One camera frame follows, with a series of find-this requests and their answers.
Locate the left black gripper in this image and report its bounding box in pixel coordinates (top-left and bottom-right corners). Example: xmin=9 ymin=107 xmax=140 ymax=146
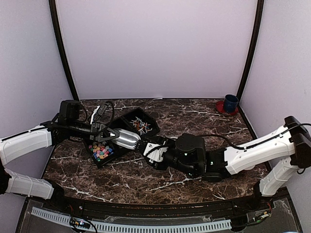
xmin=68 ymin=120 xmax=119 ymax=143

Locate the metal scoop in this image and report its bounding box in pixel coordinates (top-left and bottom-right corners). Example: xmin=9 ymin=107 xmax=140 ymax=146
xmin=111 ymin=128 xmax=141 ymax=150

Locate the black three-compartment candy tray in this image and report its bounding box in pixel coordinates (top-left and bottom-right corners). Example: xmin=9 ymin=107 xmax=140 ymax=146
xmin=83 ymin=108 xmax=160 ymax=168

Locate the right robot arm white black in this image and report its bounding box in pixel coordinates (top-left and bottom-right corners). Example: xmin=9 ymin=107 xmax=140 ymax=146
xmin=136 ymin=116 xmax=311 ymax=211

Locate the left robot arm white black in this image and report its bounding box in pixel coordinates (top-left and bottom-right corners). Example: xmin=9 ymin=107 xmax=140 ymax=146
xmin=0 ymin=100 xmax=118 ymax=212

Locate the star candies pile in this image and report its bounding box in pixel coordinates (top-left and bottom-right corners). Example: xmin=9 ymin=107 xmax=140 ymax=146
xmin=88 ymin=142 xmax=114 ymax=162

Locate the stick candies pile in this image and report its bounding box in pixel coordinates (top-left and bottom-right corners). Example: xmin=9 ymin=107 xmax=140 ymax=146
xmin=130 ymin=116 xmax=153 ymax=135

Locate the red plate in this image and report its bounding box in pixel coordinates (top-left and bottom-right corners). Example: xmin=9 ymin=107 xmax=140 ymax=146
xmin=216 ymin=100 xmax=239 ymax=116

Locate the left circuit board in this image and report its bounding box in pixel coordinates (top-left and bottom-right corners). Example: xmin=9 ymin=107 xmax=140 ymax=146
xmin=69 ymin=218 xmax=91 ymax=229

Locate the circuit board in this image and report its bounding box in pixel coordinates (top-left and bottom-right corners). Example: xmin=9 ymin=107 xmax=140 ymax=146
xmin=69 ymin=218 xmax=91 ymax=229
xmin=252 ymin=211 xmax=271 ymax=223

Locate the blue mug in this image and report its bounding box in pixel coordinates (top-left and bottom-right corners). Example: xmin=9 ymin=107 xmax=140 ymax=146
xmin=224 ymin=94 xmax=239 ymax=113

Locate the right circuit board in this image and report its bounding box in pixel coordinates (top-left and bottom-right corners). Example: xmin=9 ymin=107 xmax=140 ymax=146
xmin=252 ymin=211 xmax=271 ymax=223

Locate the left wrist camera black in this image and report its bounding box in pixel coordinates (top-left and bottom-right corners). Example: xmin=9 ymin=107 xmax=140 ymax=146
xmin=59 ymin=100 xmax=80 ymax=120

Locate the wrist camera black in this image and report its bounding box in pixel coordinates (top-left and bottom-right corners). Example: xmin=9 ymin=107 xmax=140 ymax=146
xmin=59 ymin=100 xmax=80 ymax=120
xmin=175 ymin=133 xmax=206 ymax=160

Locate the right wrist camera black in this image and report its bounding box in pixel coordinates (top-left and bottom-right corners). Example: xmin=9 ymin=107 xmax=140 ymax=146
xmin=175 ymin=133 xmax=206 ymax=160

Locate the black front table rail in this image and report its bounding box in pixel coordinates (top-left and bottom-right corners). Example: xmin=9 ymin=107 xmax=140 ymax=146
xmin=43 ymin=177 xmax=274 ymax=217

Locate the white slotted cable duct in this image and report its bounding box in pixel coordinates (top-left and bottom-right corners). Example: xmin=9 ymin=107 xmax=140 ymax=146
xmin=31 ymin=207 xmax=232 ymax=233

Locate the left black frame post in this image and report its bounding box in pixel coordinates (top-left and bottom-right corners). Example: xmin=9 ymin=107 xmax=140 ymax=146
xmin=49 ymin=0 xmax=79 ymax=101

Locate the black frame post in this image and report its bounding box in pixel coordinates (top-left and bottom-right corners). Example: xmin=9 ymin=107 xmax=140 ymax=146
xmin=49 ymin=0 xmax=79 ymax=101
xmin=237 ymin=0 xmax=265 ymax=100

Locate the right black frame post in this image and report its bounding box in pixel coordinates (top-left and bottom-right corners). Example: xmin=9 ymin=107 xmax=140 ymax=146
xmin=237 ymin=0 xmax=265 ymax=100

